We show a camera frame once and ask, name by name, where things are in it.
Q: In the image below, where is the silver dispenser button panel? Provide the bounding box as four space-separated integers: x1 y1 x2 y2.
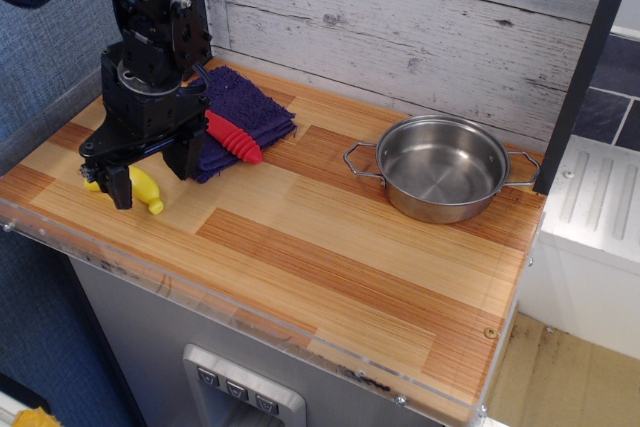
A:
182 344 307 426

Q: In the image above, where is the red handled metal fork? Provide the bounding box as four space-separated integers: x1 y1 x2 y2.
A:
205 110 263 164

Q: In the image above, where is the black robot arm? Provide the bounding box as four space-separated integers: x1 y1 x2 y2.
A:
79 0 211 209

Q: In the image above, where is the yellow object at corner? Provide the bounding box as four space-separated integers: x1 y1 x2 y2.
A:
11 408 62 427

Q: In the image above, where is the yellow toy banana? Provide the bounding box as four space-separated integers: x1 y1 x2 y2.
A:
80 165 164 215

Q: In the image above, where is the white toy sink unit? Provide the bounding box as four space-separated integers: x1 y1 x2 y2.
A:
518 136 639 358

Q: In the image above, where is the stainless steel pot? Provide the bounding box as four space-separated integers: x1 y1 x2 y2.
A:
343 114 541 224

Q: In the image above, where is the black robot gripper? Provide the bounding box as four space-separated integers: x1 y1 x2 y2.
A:
80 43 210 210

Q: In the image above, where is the purple folded cloth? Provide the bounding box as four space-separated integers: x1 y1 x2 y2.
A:
192 66 296 183

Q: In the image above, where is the dark right shelf post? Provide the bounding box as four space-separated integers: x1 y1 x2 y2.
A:
533 0 622 195

